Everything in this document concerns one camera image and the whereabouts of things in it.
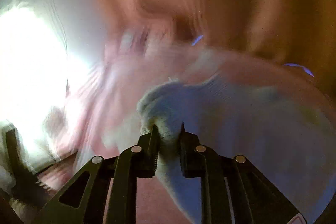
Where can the white sweater with black hearts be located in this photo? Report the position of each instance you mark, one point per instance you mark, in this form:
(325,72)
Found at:
(236,129)

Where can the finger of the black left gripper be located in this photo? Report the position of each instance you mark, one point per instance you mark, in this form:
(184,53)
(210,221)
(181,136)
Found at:
(28,188)

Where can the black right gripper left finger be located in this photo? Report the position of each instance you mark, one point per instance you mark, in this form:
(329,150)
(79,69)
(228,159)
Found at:
(104,190)

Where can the pink patterned blanket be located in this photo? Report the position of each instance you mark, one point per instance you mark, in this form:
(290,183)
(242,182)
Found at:
(110,108)

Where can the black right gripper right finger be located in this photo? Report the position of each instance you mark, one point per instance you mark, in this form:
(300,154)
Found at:
(233,190)

